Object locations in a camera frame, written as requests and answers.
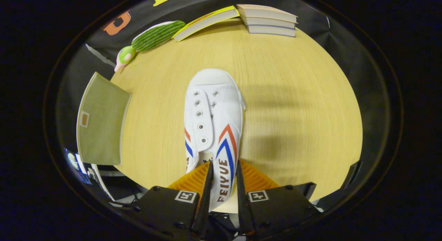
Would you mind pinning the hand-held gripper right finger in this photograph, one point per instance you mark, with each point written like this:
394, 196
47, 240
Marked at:
276, 210

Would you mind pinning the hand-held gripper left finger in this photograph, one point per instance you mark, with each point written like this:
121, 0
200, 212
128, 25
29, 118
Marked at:
165, 210

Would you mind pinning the beige fabric storage box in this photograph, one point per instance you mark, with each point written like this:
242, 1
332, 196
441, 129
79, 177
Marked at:
103, 123

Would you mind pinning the white canvas shoe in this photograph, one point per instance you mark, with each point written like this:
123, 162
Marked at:
214, 106

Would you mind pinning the black chair armrest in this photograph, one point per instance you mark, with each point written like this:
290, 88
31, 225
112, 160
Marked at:
351, 175

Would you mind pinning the green and pink plush toy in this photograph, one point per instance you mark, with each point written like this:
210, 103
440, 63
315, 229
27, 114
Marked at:
125, 55

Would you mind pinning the watermelon slice plush toy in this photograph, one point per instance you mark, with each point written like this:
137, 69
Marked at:
157, 35

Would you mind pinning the thick paperback book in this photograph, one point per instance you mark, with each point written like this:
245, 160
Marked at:
271, 22
272, 30

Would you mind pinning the black backdrop cloth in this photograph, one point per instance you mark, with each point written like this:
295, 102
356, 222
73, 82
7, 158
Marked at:
93, 40

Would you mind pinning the yellow cover book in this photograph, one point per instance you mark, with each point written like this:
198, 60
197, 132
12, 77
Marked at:
203, 22

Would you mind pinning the beige cover book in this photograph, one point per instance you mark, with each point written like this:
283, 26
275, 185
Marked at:
266, 12

